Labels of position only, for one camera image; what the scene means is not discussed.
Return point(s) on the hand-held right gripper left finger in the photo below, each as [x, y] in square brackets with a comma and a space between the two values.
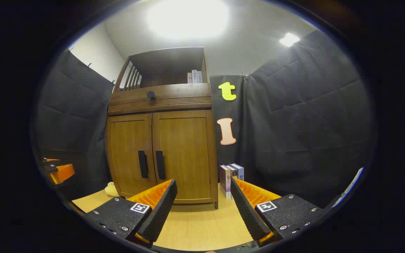
[160, 211]

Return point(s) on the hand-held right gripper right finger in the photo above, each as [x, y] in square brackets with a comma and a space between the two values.
[246, 211]

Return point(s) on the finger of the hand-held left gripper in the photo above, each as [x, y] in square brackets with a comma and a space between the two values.
[52, 160]
[63, 173]

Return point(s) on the wooden shoe cabinet door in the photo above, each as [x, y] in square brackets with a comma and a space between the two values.
[128, 147]
[188, 147]

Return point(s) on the wooden double-door shoe cabinet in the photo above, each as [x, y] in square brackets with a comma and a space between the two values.
[167, 63]

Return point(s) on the purple cover book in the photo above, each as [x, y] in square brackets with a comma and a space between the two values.
[224, 181]

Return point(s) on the white spine book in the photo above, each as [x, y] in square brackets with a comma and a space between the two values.
[233, 171]

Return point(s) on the cream plush toy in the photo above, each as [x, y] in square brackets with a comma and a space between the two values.
[111, 189]

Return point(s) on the black backdrop cloth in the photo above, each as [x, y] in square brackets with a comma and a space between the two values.
[311, 123]

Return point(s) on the pale pink book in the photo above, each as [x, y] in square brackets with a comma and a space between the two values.
[189, 78]

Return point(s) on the small white book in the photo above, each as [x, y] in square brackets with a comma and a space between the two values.
[194, 76]

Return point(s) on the pale grey book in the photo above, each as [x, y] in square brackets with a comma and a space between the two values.
[200, 77]

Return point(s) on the small ceiling light panel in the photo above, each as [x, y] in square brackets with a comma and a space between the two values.
[289, 39]

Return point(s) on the large ceiling light panel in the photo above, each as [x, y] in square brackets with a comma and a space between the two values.
[188, 17]

